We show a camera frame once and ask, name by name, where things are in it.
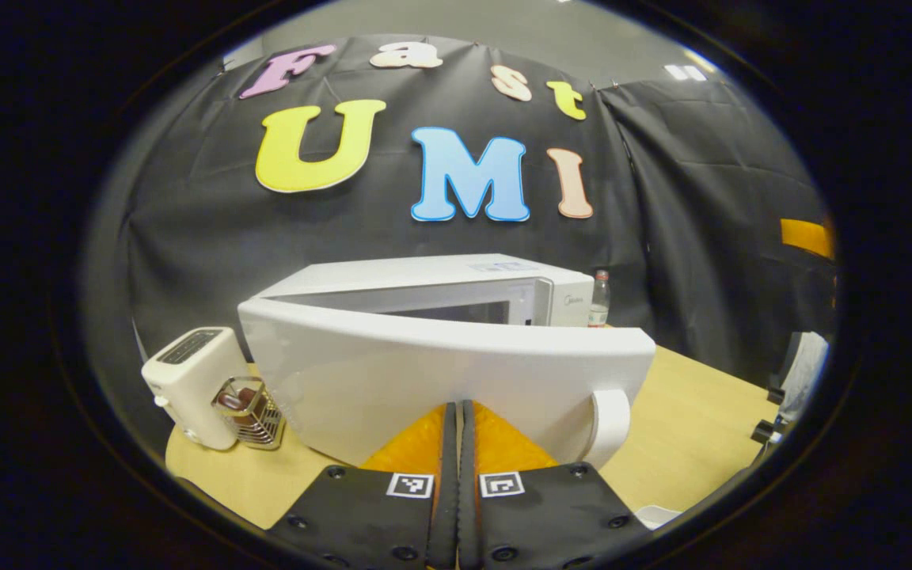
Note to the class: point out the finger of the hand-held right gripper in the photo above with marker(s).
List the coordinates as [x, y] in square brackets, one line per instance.
[808, 237]

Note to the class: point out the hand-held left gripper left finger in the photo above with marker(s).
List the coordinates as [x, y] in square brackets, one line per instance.
[446, 507]

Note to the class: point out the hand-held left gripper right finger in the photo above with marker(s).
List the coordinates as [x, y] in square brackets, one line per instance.
[468, 507]

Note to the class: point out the white microwave oven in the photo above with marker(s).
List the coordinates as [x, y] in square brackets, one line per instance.
[393, 380]

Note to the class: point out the white panel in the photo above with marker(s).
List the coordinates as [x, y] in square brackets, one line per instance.
[806, 372]

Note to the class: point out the white rectangular tray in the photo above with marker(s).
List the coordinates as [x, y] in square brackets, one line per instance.
[656, 517]

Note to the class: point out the black table clamp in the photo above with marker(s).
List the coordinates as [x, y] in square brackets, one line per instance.
[763, 431]

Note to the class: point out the small ceiling light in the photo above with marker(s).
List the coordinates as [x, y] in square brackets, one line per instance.
[685, 72]

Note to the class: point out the plastic bottle with red label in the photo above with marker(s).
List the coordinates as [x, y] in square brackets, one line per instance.
[599, 305]

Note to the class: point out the white toaster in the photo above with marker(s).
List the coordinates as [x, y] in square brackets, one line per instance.
[187, 380]

